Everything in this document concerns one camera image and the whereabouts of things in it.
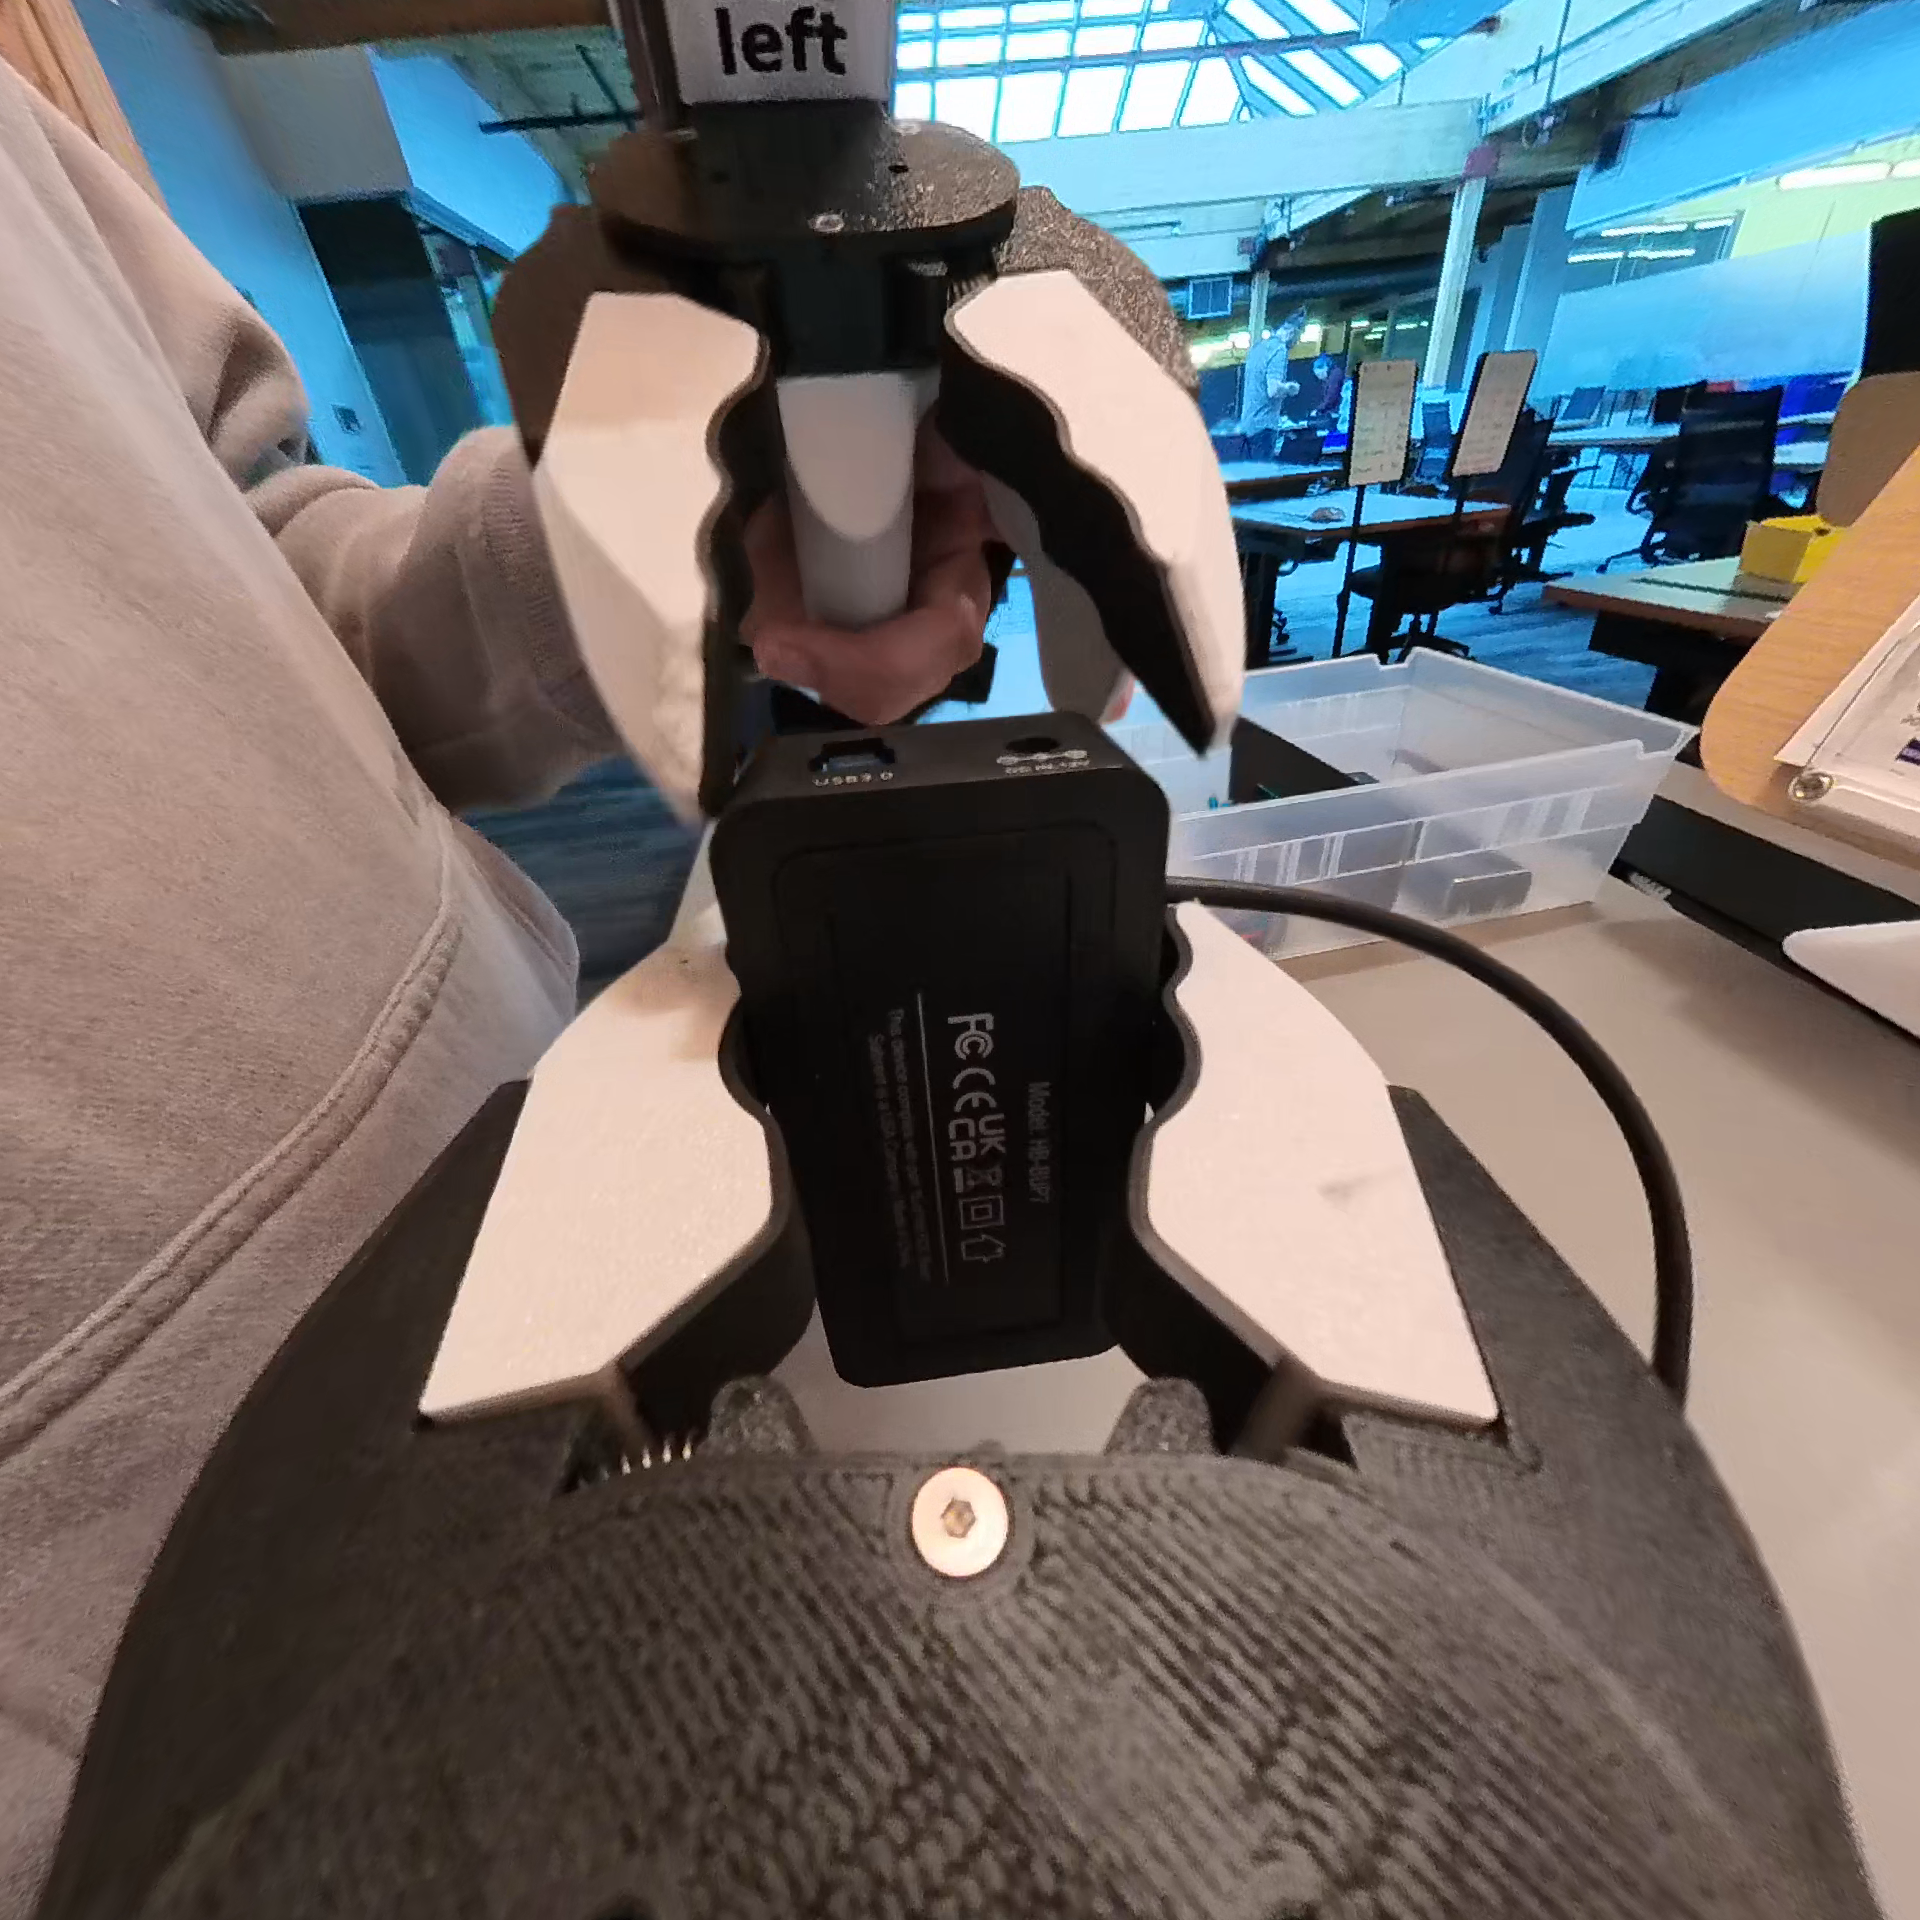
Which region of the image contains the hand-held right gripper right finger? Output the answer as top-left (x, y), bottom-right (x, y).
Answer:
top-left (1117, 900), bottom-right (1504, 1431)

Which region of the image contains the black usb cable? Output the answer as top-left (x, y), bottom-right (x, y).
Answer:
top-left (1162, 878), bottom-right (1700, 1464)

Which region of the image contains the laminated paper sheet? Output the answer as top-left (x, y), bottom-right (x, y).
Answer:
top-left (1775, 592), bottom-right (1920, 826)

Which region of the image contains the black office chair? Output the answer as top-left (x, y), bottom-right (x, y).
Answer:
top-left (1343, 405), bottom-right (1568, 663)
top-left (1628, 382), bottom-right (1791, 568)

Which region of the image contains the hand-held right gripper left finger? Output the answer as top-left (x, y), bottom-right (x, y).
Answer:
top-left (416, 891), bottom-right (825, 1426)

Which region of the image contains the white flat object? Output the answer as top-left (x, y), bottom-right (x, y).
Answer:
top-left (1784, 922), bottom-right (1920, 1040)

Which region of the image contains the person in beige hoodie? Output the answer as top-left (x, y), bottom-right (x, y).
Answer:
top-left (0, 60), bottom-right (588, 1920)

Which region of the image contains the wooden board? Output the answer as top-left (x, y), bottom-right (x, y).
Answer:
top-left (1699, 450), bottom-right (1920, 859)

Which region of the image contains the person's left forearm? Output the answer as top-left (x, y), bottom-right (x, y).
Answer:
top-left (256, 428), bottom-right (634, 818)

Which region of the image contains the brown rounded panel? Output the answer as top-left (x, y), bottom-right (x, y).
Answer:
top-left (1818, 373), bottom-right (1920, 523)

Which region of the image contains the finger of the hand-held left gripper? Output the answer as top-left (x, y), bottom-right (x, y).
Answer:
top-left (943, 275), bottom-right (1248, 757)
top-left (529, 288), bottom-right (777, 823)

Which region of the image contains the white standing sign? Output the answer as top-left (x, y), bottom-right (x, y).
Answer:
top-left (1448, 350), bottom-right (1539, 480)
top-left (1345, 358), bottom-right (1419, 490)

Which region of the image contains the person's left hand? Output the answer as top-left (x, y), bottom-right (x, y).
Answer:
top-left (744, 422), bottom-right (1024, 724)

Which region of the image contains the clear plastic bin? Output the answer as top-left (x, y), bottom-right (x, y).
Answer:
top-left (1117, 646), bottom-right (1700, 962)

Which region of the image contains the black usb hub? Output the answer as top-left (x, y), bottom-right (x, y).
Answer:
top-left (708, 720), bottom-right (1191, 1389)

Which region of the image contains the office desk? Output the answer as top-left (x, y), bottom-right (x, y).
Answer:
top-left (1224, 486), bottom-right (1509, 663)
top-left (1543, 555), bottom-right (1802, 722)

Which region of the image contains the yellow box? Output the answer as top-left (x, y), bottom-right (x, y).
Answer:
top-left (1740, 515), bottom-right (1849, 587)

